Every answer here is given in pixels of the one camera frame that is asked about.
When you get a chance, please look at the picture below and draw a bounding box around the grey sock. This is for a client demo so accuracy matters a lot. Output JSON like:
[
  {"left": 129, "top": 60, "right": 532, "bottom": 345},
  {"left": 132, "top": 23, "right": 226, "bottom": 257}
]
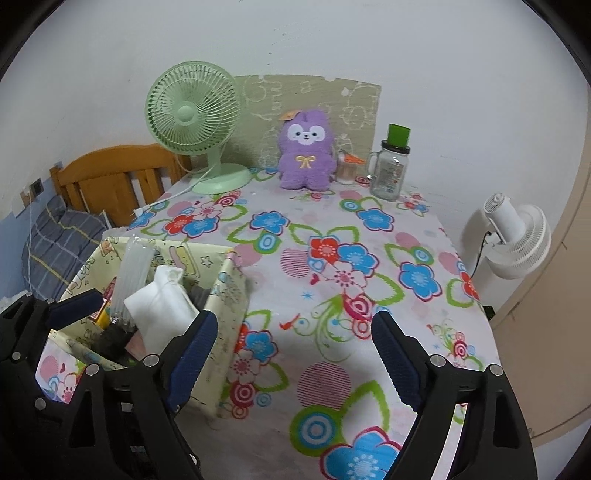
[{"left": 189, "top": 284, "right": 213, "bottom": 310}]

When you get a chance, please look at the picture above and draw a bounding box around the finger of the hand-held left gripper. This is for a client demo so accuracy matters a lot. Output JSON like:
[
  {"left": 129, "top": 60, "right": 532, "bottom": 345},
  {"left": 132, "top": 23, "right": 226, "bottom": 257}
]
[
  {"left": 0, "top": 355, "right": 63, "bottom": 480},
  {"left": 0, "top": 290, "right": 105, "bottom": 352}
]

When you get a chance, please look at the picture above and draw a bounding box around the white fan cable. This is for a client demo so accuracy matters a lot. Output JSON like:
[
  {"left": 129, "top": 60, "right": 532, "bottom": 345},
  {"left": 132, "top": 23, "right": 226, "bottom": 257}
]
[{"left": 133, "top": 164, "right": 220, "bottom": 217}]

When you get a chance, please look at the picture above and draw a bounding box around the beige door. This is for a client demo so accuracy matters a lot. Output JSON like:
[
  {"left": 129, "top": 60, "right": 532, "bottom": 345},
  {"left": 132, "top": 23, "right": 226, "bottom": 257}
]
[{"left": 489, "top": 88, "right": 591, "bottom": 448}]

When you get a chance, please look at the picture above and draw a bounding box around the glass jar mug green lid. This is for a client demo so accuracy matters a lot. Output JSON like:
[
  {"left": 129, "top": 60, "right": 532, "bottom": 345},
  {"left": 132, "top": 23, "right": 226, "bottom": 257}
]
[{"left": 366, "top": 124, "right": 411, "bottom": 201}]

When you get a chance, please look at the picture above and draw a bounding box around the purple plush toy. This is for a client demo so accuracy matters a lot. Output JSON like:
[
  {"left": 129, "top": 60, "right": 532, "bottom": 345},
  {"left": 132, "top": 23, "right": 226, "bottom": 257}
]
[{"left": 276, "top": 108, "right": 337, "bottom": 190}]

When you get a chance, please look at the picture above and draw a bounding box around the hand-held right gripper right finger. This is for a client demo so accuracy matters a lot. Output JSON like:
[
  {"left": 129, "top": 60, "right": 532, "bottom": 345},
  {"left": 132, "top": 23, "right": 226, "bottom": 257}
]
[{"left": 370, "top": 310, "right": 539, "bottom": 480}]

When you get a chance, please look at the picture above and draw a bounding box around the black fan cable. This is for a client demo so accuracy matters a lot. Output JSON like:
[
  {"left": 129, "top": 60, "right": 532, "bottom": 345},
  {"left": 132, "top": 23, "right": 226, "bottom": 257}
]
[{"left": 471, "top": 231, "right": 492, "bottom": 278}]

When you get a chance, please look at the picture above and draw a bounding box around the wooden bed headboard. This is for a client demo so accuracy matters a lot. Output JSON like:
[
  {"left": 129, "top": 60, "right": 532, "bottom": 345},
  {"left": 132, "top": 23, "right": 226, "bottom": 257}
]
[{"left": 50, "top": 143, "right": 192, "bottom": 228}]

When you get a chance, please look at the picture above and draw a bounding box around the floral tablecloth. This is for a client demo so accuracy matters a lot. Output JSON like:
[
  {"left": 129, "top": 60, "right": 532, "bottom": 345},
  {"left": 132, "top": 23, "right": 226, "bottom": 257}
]
[{"left": 34, "top": 168, "right": 504, "bottom": 480}]

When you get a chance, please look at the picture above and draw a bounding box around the white fan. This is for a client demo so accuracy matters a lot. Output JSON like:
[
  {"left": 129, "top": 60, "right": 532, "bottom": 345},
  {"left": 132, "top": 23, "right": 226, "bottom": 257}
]
[{"left": 464, "top": 193, "right": 552, "bottom": 305}]

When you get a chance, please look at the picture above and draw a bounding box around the clear plastic packet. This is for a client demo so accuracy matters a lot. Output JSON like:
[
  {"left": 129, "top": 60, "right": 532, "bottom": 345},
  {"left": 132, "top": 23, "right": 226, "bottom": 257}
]
[{"left": 108, "top": 234, "right": 155, "bottom": 330}]

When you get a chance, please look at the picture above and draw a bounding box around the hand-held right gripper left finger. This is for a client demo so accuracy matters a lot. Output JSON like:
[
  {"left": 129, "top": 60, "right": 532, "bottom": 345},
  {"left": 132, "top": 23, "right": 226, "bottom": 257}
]
[{"left": 60, "top": 310, "right": 219, "bottom": 480}]

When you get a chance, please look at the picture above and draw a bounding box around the yellow cartoon fabric storage box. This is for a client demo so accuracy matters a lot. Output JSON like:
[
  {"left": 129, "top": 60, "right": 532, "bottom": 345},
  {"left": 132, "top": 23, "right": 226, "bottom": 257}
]
[{"left": 34, "top": 235, "right": 250, "bottom": 421}]

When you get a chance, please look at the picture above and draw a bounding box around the green desk fan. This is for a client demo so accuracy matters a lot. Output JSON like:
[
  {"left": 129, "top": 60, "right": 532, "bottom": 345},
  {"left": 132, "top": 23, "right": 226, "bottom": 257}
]
[{"left": 145, "top": 61, "right": 252, "bottom": 195}]

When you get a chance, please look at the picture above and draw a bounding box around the green patterned board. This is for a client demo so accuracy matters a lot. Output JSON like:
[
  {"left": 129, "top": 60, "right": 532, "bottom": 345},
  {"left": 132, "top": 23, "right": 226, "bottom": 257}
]
[{"left": 233, "top": 75, "right": 383, "bottom": 178}]

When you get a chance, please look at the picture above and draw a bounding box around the grey plaid pillow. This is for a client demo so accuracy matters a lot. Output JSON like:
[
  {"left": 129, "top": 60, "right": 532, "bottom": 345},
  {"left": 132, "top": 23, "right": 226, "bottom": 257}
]
[{"left": 21, "top": 194, "right": 116, "bottom": 296}]

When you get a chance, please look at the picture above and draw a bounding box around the pink cartoon packet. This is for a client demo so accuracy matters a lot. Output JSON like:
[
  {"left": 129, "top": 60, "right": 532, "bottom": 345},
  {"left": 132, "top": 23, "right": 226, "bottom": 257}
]
[{"left": 124, "top": 265, "right": 200, "bottom": 352}]

